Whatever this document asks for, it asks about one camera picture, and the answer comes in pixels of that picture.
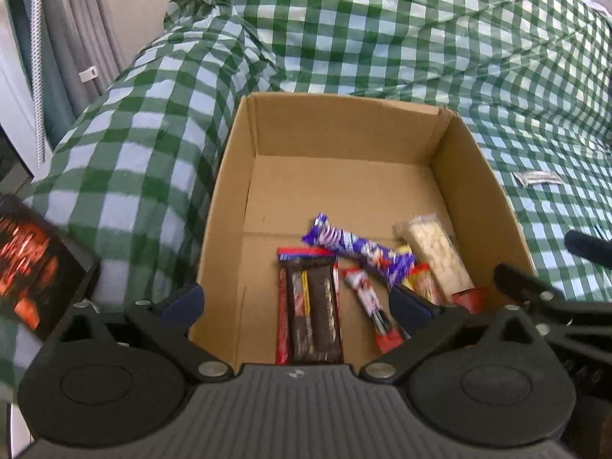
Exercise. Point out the grey curtain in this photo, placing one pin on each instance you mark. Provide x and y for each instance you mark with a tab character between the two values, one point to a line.
71	19

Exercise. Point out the purple snack packet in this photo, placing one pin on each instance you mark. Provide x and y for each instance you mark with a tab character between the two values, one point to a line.
354	246

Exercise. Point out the small red wrapper packet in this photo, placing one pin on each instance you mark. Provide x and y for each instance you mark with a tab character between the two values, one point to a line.
471	299

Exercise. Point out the brown cardboard box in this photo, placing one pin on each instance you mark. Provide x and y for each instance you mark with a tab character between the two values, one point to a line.
334	191

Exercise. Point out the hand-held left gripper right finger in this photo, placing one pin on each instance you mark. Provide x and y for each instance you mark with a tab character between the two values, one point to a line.
411	307

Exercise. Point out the white clip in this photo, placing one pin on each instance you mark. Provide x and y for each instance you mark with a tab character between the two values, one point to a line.
88	74

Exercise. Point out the green white checked tablecloth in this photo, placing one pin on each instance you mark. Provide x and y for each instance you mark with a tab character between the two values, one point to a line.
382	33

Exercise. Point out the red white snack stick packet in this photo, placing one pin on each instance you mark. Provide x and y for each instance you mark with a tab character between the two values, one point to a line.
368	299

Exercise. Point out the white papers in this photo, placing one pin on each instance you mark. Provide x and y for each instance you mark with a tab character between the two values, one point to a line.
597	2

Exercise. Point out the dark brown chocolate bar packet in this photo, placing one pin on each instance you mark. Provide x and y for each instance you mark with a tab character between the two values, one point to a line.
315	311

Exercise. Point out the beige snack bar clear wrapper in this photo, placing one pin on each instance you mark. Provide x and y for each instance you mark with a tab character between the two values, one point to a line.
437	253

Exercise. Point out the dark orange-printed package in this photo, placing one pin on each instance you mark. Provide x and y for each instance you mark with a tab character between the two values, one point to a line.
28	267

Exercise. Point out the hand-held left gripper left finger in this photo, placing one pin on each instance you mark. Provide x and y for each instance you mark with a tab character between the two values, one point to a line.
189	300

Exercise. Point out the yellow red snack packet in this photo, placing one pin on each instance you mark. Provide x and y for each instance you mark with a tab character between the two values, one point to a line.
425	284

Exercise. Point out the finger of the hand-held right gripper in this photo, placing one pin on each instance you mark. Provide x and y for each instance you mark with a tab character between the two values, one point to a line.
590	247
519	281

